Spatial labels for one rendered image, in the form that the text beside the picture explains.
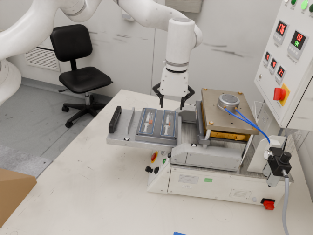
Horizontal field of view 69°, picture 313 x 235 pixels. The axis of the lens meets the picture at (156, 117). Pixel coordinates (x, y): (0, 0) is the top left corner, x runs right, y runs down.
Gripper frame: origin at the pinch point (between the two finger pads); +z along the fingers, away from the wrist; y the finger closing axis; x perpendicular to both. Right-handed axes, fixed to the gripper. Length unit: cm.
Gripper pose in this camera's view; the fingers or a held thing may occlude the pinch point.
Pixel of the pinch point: (171, 104)
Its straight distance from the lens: 89.9
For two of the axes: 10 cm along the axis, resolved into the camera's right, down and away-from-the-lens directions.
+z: -0.7, 8.1, 5.8
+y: 9.9, 1.1, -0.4
